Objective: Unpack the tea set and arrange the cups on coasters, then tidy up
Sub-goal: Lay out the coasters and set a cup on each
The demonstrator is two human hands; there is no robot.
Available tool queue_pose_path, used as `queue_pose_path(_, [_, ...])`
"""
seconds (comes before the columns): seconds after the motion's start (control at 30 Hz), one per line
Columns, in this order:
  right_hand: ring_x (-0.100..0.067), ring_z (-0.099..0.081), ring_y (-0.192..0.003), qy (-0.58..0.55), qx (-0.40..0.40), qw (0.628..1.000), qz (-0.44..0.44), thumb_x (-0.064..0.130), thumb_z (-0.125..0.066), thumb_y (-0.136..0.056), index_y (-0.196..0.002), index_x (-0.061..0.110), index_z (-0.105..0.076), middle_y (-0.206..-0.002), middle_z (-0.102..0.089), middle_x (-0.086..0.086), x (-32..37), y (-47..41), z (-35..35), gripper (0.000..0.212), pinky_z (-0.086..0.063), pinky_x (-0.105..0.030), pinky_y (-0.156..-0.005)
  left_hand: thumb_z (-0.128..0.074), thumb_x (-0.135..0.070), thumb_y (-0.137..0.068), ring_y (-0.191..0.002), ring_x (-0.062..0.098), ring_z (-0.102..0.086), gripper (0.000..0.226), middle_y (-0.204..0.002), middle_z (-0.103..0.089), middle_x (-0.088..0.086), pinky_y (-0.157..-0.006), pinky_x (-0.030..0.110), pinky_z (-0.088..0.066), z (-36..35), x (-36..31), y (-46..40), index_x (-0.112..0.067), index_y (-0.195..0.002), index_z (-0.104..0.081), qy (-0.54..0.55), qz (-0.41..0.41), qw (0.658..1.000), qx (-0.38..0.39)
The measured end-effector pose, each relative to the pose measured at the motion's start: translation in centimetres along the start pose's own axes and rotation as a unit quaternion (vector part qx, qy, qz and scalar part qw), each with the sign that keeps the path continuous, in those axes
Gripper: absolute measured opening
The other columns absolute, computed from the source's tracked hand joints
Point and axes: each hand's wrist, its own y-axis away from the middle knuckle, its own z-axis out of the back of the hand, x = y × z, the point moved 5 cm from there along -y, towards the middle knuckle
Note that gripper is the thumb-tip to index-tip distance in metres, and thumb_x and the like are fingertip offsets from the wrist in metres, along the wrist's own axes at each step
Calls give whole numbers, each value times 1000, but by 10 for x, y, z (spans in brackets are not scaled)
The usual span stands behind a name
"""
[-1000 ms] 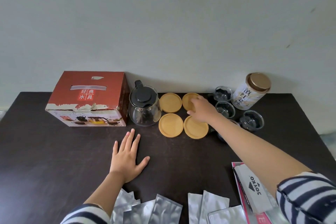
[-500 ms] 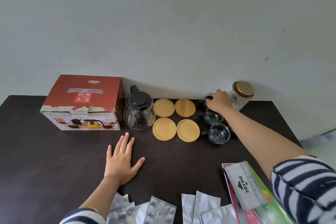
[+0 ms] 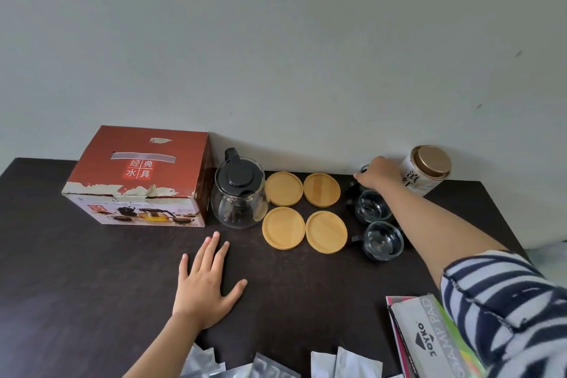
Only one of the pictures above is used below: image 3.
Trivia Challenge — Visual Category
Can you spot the person's right hand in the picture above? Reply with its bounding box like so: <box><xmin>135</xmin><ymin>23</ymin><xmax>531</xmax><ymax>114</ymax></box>
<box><xmin>353</xmin><ymin>156</ymin><xmax>404</xmax><ymax>193</ymax></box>

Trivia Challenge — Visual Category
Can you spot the pink green paper package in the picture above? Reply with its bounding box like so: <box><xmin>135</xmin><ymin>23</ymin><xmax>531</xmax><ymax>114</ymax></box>
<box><xmin>438</xmin><ymin>302</ymin><xmax>488</xmax><ymax>378</ymax></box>

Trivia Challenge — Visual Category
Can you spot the person's right forearm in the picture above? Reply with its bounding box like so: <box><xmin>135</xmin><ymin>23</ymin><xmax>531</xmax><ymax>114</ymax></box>
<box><xmin>376</xmin><ymin>181</ymin><xmax>510</xmax><ymax>290</ymax></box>

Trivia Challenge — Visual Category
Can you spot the glass teapot with black lid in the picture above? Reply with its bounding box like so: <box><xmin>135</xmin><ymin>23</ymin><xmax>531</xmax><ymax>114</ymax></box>
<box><xmin>210</xmin><ymin>147</ymin><xmax>270</xmax><ymax>230</ymax></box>

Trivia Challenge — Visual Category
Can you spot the pile of silver foil packets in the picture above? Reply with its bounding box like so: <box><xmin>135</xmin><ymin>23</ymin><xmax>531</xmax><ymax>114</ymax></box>
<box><xmin>180</xmin><ymin>344</ymin><xmax>384</xmax><ymax>378</ymax></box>

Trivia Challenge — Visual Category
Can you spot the person's left forearm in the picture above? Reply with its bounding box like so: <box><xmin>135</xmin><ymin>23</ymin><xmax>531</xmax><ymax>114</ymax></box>
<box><xmin>123</xmin><ymin>313</ymin><xmax>204</xmax><ymax>378</ymax></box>

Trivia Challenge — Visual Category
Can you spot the white tea tin gold lid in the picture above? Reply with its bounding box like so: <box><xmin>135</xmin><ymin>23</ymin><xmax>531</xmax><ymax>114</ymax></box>
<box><xmin>400</xmin><ymin>145</ymin><xmax>452</xmax><ymax>197</ymax></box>

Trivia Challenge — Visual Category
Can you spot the person's left hand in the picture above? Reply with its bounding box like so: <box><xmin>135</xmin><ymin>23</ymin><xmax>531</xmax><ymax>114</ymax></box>
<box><xmin>171</xmin><ymin>231</ymin><xmax>249</xmax><ymax>332</ymax></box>

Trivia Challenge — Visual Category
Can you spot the red cardboard tea set box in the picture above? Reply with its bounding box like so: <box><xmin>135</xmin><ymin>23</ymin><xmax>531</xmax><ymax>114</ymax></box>
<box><xmin>61</xmin><ymin>125</ymin><xmax>216</xmax><ymax>228</ymax></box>

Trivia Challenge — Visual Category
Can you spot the white black small box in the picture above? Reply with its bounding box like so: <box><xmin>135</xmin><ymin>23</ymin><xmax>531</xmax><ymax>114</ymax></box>
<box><xmin>389</xmin><ymin>295</ymin><xmax>466</xmax><ymax>378</ymax></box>

